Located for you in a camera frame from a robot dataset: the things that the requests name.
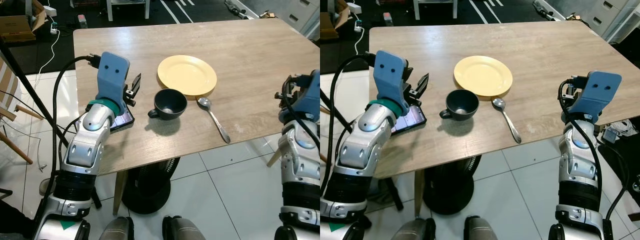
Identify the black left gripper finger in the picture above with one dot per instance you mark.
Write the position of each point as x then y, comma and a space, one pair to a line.
423, 85
136, 85

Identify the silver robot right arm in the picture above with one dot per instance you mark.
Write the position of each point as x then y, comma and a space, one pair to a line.
300, 160
580, 165

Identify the robot right leg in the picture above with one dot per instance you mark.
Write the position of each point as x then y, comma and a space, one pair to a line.
182, 231
481, 230

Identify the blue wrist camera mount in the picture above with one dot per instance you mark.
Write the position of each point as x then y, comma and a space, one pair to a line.
390, 75
311, 95
597, 95
111, 75

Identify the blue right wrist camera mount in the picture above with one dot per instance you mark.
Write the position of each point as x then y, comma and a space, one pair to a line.
597, 95
311, 95

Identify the black smartphone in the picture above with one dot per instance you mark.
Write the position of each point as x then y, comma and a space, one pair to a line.
125, 120
412, 119

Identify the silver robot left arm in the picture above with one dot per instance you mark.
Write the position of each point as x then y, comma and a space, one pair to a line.
360, 145
87, 145

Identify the white metal frame stand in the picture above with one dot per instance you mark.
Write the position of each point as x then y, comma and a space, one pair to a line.
109, 10
416, 10

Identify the robot left leg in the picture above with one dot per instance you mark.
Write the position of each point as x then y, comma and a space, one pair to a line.
415, 231
117, 230

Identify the small grey red device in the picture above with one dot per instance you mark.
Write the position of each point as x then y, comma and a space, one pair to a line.
388, 19
82, 21

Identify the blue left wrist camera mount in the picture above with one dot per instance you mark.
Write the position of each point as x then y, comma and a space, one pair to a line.
390, 75
111, 75

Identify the white grey floor device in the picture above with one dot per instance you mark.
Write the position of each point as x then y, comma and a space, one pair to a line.
617, 132

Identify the white drawer cabinet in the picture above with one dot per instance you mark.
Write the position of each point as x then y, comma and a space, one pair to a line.
605, 15
300, 12

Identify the black tripod pole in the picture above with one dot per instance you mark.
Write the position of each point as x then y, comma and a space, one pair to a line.
30, 90
332, 107

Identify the wooden chair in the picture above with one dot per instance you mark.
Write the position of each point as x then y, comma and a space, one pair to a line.
7, 80

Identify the silver metal spoon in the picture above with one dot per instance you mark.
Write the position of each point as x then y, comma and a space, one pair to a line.
216, 122
508, 122

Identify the yellow round plate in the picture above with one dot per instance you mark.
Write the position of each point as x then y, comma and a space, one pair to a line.
483, 75
187, 75

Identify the white power strip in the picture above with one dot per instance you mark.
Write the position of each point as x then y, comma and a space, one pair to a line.
354, 8
50, 10

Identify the robot torso with green triangle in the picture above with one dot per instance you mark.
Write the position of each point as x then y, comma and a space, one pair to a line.
65, 231
340, 233

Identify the brown cardboard box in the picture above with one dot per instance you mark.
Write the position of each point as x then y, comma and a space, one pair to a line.
17, 25
330, 27

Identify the wooden table leg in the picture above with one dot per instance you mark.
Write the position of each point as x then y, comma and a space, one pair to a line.
120, 192
274, 157
419, 192

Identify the robot leg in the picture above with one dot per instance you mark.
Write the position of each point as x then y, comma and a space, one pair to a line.
415, 231
182, 231
481, 230
117, 230

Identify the black floor fan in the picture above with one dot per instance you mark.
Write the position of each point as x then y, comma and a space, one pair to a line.
150, 195
450, 192

